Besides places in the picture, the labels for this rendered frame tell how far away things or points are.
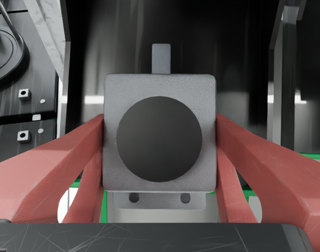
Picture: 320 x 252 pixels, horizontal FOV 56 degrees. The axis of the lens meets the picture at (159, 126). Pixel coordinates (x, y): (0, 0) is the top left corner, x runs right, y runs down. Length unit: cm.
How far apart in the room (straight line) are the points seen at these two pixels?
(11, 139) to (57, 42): 29
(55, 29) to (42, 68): 34
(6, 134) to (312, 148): 43
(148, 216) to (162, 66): 24
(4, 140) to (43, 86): 11
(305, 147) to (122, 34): 15
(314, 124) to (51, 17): 20
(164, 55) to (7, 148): 38
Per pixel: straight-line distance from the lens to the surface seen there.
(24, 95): 54
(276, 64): 35
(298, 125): 21
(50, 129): 50
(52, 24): 24
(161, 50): 16
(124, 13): 23
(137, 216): 37
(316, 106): 24
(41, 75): 57
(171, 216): 37
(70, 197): 47
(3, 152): 51
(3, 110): 55
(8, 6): 72
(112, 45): 22
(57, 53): 25
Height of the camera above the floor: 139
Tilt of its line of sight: 61 degrees down
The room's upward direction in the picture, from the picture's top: straight up
